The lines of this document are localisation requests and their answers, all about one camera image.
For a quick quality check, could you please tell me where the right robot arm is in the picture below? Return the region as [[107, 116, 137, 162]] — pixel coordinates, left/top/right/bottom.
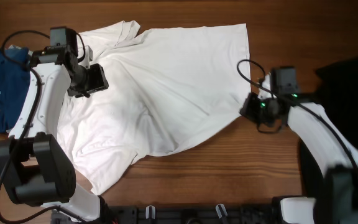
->
[[240, 75, 358, 223]]

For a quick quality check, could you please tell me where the grey folded garment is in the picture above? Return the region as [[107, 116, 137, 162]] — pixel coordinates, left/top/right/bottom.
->
[[8, 45, 33, 56]]

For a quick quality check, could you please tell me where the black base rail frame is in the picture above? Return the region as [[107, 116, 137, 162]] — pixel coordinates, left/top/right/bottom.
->
[[50, 203, 291, 224]]

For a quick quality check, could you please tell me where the white polo shirt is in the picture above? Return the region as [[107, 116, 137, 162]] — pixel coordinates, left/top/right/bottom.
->
[[58, 21, 250, 195]]

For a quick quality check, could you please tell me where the black garment right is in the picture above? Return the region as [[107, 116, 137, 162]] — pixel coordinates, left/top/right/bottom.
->
[[298, 55, 358, 203]]

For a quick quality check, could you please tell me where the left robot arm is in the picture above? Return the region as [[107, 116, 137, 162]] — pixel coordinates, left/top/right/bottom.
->
[[0, 27, 116, 223]]

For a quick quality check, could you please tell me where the blue folded polo shirt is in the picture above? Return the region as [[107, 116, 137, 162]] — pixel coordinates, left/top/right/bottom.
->
[[0, 48, 30, 133]]

